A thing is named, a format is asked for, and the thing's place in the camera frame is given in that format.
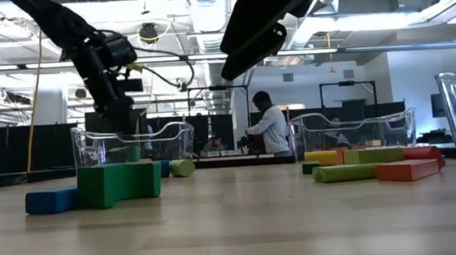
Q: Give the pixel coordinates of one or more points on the green arch block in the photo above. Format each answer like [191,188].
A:
[118,185]

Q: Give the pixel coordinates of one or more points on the coral rectangular block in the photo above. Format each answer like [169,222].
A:
[341,155]

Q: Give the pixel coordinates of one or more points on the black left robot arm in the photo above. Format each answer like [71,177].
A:
[61,22]

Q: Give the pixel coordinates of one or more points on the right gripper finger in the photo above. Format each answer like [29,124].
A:
[254,52]

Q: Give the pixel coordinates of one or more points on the light green cylinder block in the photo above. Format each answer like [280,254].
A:
[182,168]

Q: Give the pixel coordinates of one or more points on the yellow cylinder block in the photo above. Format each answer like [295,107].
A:
[321,158]

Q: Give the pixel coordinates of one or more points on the person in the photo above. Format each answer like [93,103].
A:
[270,126]
[336,129]
[213,143]

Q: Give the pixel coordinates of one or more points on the black aluminium table frame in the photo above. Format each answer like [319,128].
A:
[255,163]

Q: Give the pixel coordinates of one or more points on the red cylinder block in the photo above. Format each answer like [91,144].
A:
[423,153]

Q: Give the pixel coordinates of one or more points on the black robot device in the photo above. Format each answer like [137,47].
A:
[247,143]

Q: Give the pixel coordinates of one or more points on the black partition screen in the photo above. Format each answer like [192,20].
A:
[9,148]

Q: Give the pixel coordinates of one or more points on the light green rectangular block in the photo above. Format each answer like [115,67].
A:
[373,155]

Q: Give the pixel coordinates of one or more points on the black gantry frame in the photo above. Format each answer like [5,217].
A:
[216,88]
[347,82]

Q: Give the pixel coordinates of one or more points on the coral bar block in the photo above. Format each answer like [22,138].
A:
[406,169]

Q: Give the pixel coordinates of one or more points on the grey rectangular air duct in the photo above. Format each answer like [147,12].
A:
[377,1]

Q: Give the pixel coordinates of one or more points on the black ceiling dome fixture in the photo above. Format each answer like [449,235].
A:
[148,32]

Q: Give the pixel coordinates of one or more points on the dark wall screen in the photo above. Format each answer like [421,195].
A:
[437,105]

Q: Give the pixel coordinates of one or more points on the long led light bar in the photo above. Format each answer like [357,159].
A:
[320,50]

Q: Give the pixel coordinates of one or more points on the light green bar block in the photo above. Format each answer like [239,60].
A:
[343,173]

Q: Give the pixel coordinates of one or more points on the blue bar block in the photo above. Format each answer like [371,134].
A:
[50,200]

